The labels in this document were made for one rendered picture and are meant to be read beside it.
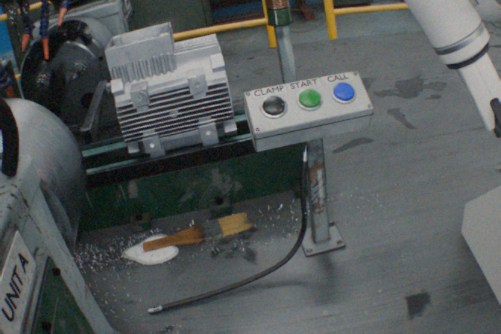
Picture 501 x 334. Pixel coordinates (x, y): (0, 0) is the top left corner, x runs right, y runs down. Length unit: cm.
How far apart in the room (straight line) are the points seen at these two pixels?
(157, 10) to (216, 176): 317
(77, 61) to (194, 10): 292
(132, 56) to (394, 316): 60
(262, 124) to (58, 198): 29
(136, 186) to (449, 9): 64
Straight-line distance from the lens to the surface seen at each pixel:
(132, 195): 94
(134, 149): 89
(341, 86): 69
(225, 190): 94
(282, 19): 119
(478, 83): 62
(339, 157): 105
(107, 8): 133
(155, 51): 85
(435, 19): 60
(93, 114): 91
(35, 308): 42
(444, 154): 105
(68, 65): 115
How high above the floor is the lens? 134
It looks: 28 degrees down
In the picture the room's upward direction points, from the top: 10 degrees counter-clockwise
